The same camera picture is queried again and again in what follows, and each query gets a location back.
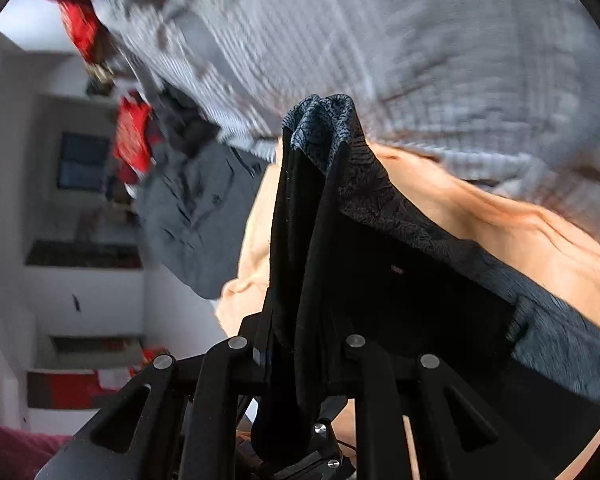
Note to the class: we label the window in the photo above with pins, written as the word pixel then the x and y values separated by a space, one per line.
pixel 84 160

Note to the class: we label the dark green cloth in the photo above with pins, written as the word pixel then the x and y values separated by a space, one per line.
pixel 180 120

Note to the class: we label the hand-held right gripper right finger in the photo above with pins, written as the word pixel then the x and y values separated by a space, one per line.
pixel 365 365

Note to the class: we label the peach blanket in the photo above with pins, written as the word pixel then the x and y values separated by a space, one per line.
pixel 530 230

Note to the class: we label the grey jacket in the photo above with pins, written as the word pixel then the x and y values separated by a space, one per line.
pixel 195 220

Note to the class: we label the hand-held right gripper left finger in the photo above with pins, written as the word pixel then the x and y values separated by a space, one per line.
pixel 252 332

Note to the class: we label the grey striped duvet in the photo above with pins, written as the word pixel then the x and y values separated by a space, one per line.
pixel 380 35

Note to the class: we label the black pants with blue stripe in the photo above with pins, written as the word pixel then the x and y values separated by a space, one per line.
pixel 380 285

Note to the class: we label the pink cloth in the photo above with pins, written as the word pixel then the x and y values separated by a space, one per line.
pixel 15 450

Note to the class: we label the red cloth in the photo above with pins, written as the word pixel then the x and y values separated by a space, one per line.
pixel 77 20

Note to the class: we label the red embroidered cushion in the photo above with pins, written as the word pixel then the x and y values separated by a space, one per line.
pixel 132 140

